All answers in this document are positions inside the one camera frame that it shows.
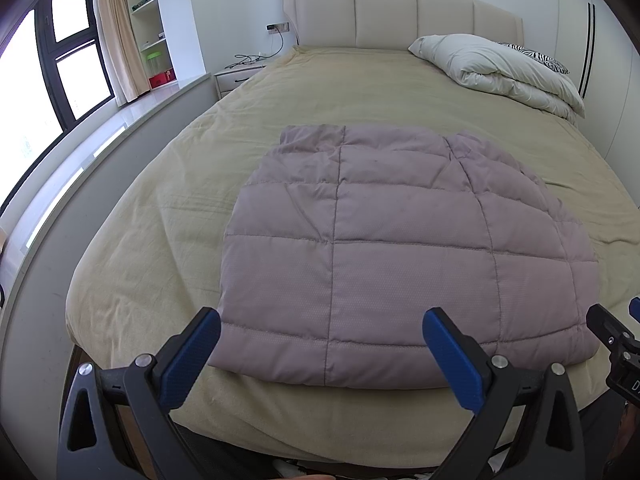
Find white built-in shelf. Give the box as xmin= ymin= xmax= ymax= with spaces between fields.
xmin=122 ymin=0 xmax=177 ymax=97

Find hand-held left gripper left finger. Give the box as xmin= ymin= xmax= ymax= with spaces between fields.
xmin=57 ymin=306 xmax=222 ymax=480

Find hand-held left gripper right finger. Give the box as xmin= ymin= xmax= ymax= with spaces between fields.
xmin=421 ymin=306 xmax=587 ymax=480

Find white folded duvet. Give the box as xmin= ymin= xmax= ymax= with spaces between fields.
xmin=408 ymin=34 xmax=586 ymax=123

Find black cables on nightstand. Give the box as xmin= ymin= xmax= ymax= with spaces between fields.
xmin=231 ymin=31 xmax=287 ymax=69

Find beige curtain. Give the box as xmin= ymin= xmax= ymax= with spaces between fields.
xmin=95 ymin=0 xmax=151 ymax=104

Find person's dark clothing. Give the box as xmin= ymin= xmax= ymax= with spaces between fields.
xmin=580 ymin=399 xmax=640 ymax=480

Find black framed window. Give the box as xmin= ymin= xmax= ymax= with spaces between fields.
xmin=0 ymin=0 xmax=115 ymax=211

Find white nightstand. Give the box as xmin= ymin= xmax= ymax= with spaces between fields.
xmin=215 ymin=61 xmax=271 ymax=99

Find white window sill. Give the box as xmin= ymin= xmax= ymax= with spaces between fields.
xmin=0 ymin=72 xmax=221 ymax=361

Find mauve quilted down jacket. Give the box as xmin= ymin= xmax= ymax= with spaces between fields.
xmin=206 ymin=124 xmax=601 ymax=390

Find beige padded headboard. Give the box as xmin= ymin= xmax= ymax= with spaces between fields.
xmin=281 ymin=0 xmax=524 ymax=53

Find zebra striped pillow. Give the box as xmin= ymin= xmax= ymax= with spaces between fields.
xmin=495 ymin=41 xmax=570 ymax=75

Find bed with beige sheet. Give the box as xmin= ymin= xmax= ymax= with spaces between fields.
xmin=65 ymin=45 xmax=640 ymax=463

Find white wardrobe with black strips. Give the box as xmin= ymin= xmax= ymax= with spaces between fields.
xmin=555 ymin=0 xmax=640 ymax=161

